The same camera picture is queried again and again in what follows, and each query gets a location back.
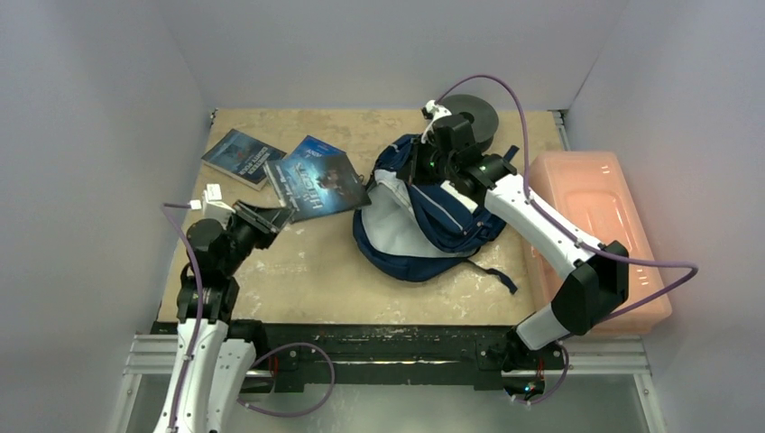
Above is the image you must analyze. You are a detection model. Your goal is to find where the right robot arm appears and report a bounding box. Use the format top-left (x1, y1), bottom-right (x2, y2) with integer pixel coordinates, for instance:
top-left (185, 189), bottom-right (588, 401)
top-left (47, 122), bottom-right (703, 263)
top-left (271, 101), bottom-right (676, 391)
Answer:
top-left (407, 111), bottom-right (629, 367)

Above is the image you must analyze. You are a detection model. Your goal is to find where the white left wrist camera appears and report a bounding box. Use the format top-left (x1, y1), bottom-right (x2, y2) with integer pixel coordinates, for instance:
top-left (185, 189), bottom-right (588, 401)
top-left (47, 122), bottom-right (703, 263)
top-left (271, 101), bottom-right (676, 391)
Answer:
top-left (189, 183), bottom-right (234, 226)

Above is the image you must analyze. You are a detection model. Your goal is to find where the translucent orange plastic box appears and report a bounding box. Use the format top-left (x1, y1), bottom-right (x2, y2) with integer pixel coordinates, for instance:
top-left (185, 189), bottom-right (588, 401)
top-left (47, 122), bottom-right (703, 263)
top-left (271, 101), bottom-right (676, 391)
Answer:
top-left (522, 152), bottom-right (672, 336)

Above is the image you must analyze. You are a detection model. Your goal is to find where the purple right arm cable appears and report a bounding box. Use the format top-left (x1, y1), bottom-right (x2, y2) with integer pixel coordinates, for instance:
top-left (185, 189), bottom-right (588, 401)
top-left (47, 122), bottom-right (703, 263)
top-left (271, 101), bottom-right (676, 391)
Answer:
top-left (435, 74), bottom-right (699, 342)

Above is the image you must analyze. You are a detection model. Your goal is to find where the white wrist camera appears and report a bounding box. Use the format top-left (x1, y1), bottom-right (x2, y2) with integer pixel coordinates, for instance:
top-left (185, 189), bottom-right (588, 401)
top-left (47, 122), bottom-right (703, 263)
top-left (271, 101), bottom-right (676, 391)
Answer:
top-left (420, 99), bottom-right (452, 143)
top-left (189, 183), bottom-right (234, 226)

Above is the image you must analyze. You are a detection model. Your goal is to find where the navy blue student backpack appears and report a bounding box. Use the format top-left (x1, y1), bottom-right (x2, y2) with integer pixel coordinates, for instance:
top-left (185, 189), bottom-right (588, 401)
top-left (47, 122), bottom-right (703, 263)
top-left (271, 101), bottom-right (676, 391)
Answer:
top-left (352, 134), bottom-right (518, 294)

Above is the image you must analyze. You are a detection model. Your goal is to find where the blue cover book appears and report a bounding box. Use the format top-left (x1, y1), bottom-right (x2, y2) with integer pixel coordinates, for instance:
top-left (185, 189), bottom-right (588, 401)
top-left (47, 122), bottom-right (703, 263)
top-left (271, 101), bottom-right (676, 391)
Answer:
top-left (201, 129), bottom-right (287, 190)

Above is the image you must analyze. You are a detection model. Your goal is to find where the dark grey filament spool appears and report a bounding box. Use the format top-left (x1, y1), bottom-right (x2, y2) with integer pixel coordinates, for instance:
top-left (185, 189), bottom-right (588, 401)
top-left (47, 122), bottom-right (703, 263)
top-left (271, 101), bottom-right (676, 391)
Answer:
top-left (440, 94), bottom-right (500, 152)

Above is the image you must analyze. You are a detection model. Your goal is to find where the animal farm book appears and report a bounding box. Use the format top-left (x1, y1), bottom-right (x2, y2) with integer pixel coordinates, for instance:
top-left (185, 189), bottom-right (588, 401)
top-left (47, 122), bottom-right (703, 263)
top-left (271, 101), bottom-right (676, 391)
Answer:
top-left (290, 135), bottom-right (344, 158)

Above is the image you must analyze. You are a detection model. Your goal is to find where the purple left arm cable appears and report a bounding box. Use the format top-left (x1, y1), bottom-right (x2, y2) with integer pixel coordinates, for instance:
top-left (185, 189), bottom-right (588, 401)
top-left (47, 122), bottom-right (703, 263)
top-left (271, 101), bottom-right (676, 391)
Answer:
top-left (161, 201), bottom-right (207, 433)

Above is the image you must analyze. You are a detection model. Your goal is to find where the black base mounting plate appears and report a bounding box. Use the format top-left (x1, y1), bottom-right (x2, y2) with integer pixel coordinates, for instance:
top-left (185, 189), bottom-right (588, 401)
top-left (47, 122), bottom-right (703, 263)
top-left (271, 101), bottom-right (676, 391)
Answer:
top-left (149, 322), bottom-right (569, 396)

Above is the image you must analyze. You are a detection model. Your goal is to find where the dark cover book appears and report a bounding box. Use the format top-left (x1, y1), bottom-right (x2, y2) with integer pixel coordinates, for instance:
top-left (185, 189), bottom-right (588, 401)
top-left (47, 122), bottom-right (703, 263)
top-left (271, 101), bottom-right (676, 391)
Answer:
top-left (265, 153), bottom-right (371, 223)

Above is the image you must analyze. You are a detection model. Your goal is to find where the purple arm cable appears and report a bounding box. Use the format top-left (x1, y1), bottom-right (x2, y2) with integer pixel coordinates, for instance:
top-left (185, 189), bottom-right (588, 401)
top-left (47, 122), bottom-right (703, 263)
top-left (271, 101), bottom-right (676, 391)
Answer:
top-left (435, 74), bottom-right (699, 342)
top-left (161, 201), bottom-right (207, 433)

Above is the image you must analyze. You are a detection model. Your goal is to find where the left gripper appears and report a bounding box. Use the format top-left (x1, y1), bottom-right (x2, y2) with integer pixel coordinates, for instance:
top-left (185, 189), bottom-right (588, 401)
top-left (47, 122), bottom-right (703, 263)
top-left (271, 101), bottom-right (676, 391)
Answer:
top-left (218, 199), bottom-right (294, 276)

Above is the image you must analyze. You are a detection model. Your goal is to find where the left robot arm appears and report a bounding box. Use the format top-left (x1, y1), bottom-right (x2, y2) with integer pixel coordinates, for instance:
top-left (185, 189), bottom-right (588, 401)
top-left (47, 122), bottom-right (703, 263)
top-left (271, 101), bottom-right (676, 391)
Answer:
top-left (155, 199), bottom-right (293, 432)

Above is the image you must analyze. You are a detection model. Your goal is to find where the aluminium frame rail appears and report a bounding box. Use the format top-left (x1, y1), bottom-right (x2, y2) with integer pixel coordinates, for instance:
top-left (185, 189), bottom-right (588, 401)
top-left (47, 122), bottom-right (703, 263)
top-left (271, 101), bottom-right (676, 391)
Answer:
top-left (106, 335), bottom-right (668, 432)

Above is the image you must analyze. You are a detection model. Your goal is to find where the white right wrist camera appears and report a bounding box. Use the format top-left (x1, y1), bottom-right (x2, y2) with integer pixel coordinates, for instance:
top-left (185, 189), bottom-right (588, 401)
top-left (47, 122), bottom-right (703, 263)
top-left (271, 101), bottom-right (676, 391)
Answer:
top-left (420, 99), bottom-right (452, 143)

